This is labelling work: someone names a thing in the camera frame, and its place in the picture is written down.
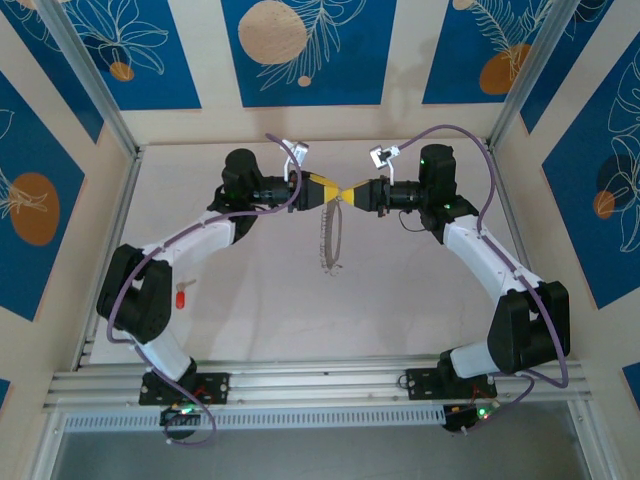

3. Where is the metal keyring band with rings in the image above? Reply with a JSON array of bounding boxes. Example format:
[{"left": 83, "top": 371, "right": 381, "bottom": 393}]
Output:
[{"left": 317, "top": 194, "right": 346, "bottom": 279}]

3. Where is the key with red cap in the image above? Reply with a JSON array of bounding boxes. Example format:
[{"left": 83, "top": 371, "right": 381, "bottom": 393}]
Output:
[{"left": 174, "top": 278, "right": 197, "bottom": 310}]

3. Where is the blue panel with beige circle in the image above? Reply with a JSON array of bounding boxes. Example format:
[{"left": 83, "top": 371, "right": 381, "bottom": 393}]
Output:
[{"left": 221, "top": 0, "right": 399, "bottom": 109}]

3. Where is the small controller circuit board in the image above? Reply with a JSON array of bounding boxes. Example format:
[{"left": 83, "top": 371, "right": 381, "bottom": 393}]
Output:
[
  {"left": 159, "top": 405, "right": 206, "bottom": 429},
  {"left": 443, "top": 402, "right": 501, "bottom": 435}
]

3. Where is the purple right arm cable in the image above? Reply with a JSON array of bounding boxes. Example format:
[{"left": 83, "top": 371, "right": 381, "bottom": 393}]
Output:
[{"left": 398, "top": 123, "right": 571, "bottom": 432}]

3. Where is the blue floral wall panel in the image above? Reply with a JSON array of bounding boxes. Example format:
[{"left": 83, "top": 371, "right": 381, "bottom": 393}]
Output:
[
  {"left": 0, "top": 0, "right": 105, "bottom": 146},
  {"left": 519, "top": 0, "right": 640, "bottom": 136},
  {"left": 542, "top": 44, "right": 640, "bottom": 311},
  {"left": 0, "top": 69, "right": 86, "bottom": 324},
  {"left": 52, "top": 0, "right": 203, "bottom": 112},
  {"left": 422, "top": 0, "right": 556, "bottom": 106}
]

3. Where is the aluminium frame post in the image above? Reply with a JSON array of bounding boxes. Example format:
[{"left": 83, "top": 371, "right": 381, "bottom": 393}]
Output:
[
  {"left": 37, "top": 0, "right": 145, "bottom": 157},
  {"left": 487, "top": 0, "right": 585, "bottom": 151}
]

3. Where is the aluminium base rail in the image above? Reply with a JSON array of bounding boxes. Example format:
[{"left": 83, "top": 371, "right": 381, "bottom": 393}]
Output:
[{"left": 42, "top": 355, "right": 596, "bottom": 414}]

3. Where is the grey slotted cable duct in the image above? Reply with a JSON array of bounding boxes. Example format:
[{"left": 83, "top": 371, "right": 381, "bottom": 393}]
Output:
[{"left": 62, "top": 404, "right": 449, "bottom": 434}]

